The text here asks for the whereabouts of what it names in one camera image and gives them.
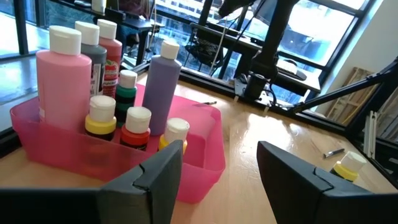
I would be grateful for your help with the tall grey paint bottle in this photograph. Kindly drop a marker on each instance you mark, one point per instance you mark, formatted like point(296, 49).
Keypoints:
point(96, 56)

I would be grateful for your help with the tall red paint bottle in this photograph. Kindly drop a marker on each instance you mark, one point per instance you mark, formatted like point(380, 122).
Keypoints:
point(113, 62)

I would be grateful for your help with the tall lavender paint bottle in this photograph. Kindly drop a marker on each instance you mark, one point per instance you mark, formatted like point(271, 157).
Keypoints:
point(161, 93)

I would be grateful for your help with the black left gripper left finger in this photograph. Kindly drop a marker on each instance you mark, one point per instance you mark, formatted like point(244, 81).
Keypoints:
point(93, 207)

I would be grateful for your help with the black computer monitor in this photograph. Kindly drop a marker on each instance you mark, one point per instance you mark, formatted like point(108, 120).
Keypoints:
point(236, 6)

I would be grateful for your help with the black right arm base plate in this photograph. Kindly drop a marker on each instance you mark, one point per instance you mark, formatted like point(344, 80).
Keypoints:
point(239, 88)

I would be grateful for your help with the white cylindrical container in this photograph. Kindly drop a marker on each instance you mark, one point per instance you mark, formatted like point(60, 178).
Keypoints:
point(99, 5)

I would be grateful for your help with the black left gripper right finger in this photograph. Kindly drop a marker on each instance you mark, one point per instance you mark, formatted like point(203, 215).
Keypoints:
point(326, 208)

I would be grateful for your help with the black vertical pole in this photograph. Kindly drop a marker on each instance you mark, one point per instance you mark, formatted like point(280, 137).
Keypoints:
point(205, 12)

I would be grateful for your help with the pink plastic bin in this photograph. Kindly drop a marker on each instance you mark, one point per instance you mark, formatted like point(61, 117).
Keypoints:
point(199, 174)

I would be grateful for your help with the small red paint bottle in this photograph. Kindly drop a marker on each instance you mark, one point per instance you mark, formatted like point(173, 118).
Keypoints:
point(135, 137)

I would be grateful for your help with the white rail strips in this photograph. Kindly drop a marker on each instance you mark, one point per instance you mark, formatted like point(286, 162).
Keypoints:
point(370, 133)

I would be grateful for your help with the yellow black-banded paint bottle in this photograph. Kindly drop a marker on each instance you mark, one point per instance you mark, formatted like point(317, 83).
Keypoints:
point(101, 124)
point(349, 165)

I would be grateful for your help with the wooden stud panel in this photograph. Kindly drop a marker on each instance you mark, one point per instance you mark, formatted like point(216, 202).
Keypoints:
point(351, 102)

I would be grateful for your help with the black standing desk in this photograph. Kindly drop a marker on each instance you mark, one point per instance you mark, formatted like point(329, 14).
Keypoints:
point(230, 37)

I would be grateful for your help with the black office chair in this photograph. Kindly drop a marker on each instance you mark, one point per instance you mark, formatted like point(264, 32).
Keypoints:
point(205, 51)

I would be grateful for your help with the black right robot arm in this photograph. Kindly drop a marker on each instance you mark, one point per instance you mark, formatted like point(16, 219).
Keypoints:
point(273, 46)

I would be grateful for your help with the computer keyboard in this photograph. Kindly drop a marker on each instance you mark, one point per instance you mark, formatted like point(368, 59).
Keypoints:
point(287, 67)

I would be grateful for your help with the small green paint bottle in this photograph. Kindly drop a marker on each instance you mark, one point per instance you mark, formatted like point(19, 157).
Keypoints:
point(126, 96)

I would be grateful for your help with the yellow paint bottle red label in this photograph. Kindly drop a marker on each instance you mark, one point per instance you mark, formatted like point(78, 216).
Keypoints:
point(175, 130)

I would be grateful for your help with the tall pink paint bottle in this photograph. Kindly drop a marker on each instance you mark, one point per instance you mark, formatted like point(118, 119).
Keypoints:
point(62, 87)

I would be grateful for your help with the black office desk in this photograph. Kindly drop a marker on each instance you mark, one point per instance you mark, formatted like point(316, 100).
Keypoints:
point(136, 23)

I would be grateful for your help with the desk with keyboard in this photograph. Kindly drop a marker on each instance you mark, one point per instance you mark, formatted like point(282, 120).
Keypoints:
point(308, 84)

